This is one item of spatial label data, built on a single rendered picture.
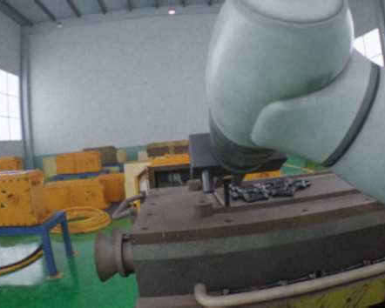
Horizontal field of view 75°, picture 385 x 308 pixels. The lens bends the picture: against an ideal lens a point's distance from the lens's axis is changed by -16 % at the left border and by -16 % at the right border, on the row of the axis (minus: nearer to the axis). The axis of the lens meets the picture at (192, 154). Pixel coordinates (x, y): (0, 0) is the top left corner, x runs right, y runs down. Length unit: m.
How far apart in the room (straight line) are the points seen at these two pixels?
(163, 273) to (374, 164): 0.42
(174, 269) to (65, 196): 6.28
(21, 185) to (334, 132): 3.47
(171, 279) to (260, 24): 0.47
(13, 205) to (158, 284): 3.20
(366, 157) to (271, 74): 0.09
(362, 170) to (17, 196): 3.50
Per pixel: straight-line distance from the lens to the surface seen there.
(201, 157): 0.38
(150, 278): 0.55
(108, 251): 0.67
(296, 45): 0.17
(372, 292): 0.62
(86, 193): 6.66
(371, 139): 0.22
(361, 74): 0.22
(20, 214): 3.65
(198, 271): 0.55
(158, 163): 3.24
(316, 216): 0.57
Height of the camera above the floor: 1.52
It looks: 4 degrees down
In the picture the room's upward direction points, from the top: 5 degrees counter-clockwise
